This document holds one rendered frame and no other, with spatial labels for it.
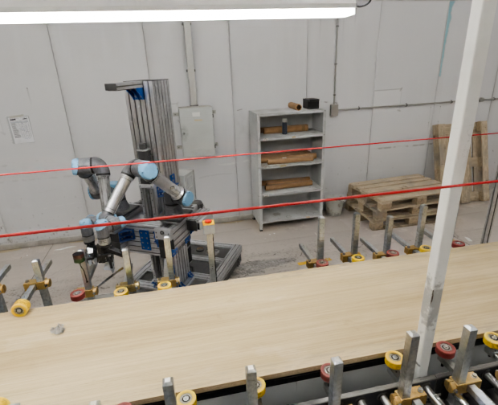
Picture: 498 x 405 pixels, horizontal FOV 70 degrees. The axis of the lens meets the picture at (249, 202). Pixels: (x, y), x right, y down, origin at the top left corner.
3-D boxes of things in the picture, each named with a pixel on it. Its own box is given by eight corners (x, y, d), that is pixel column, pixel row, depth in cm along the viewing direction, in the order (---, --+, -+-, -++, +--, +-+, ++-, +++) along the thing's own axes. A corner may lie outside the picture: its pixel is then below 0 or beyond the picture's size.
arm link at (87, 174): (111, 200, 292) (91, 169, 242) (91, 202, 290) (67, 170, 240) (111, 187, 297) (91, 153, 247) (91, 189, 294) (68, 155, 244)
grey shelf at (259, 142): (252, 218, 523) (248, 110, 467) (310, 211, 540) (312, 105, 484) (259, 231, 482) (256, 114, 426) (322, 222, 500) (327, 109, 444)
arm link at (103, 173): (111, 156, 257) (119, 223, 260) (95, 157, 255) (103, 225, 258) (108, 154, 246) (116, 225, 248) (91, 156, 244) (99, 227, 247)
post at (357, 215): (349, 272, 257) (353, 211, 240) (353, 272, 258) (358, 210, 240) (351, 276, 254) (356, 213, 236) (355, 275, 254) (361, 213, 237)
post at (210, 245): (210, 291, 240) (205, 231, 224) (218, 290, 241) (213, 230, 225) (211, 295, 236) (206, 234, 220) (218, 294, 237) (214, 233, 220)
